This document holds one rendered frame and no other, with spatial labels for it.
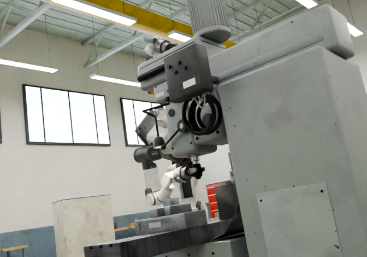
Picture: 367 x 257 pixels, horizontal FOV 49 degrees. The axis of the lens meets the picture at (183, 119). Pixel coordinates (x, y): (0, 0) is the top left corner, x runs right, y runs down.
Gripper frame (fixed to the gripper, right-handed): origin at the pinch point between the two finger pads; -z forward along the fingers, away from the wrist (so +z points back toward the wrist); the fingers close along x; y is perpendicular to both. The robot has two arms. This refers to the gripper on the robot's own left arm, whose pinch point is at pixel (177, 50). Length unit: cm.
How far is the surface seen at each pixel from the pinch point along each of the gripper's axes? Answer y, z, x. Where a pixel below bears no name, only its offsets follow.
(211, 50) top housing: 3.2, -27.4, 0.0
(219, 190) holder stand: -73, -37, -19
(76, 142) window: -291, 755, -342
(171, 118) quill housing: -36.3, -18.6, 10.4
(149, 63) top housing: -10.0, 4.4, 14.3
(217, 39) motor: 9.8, -23.9, -6.5
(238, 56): 3, -51, 5
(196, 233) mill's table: -80, -63, 21
